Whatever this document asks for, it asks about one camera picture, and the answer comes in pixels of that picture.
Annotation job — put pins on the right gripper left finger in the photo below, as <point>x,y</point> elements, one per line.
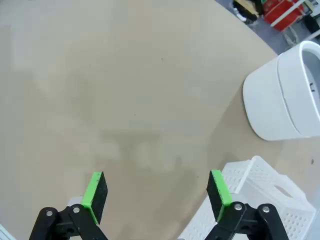
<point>96,197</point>

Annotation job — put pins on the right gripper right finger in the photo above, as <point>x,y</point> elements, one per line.
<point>217,197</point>

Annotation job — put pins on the white perforated plastic basket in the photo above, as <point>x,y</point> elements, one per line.
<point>262,190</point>

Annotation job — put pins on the white lidded trash bin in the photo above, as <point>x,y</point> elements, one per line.
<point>265,100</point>

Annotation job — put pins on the black and wood stand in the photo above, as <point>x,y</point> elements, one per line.
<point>246,10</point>

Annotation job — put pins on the red recycling bag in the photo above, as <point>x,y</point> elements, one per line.
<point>282,15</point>

